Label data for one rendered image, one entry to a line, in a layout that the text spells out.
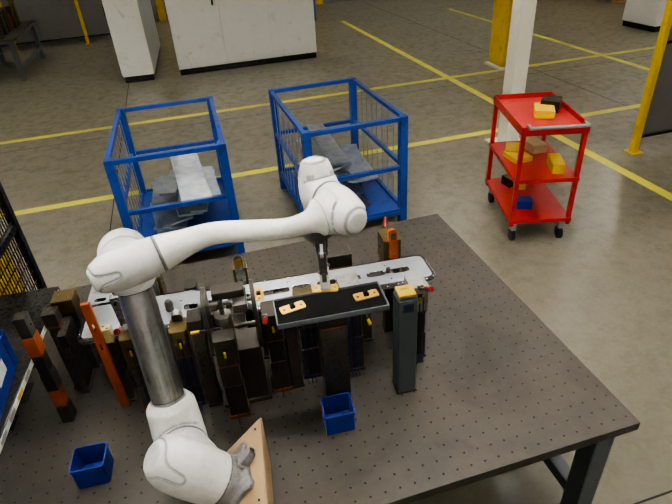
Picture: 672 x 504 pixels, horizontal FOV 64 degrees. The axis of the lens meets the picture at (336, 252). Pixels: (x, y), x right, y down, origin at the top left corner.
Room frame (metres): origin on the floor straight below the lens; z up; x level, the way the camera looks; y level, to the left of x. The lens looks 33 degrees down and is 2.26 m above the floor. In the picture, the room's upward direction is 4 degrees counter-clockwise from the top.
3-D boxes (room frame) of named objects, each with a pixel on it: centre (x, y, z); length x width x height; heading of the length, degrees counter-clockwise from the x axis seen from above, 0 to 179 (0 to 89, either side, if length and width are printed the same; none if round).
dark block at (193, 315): (1.43, 0.50, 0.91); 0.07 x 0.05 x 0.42; 10
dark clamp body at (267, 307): (1.47, 0.24, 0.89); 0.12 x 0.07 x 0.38; 10
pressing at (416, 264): (1.69, 0.30, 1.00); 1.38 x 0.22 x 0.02; 100
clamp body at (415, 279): (1.60, -0.30, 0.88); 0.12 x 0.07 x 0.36; 10
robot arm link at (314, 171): (1.38, 0.04, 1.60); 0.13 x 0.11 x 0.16; 26
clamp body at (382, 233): (1.97, -0.23, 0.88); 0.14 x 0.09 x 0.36; 10
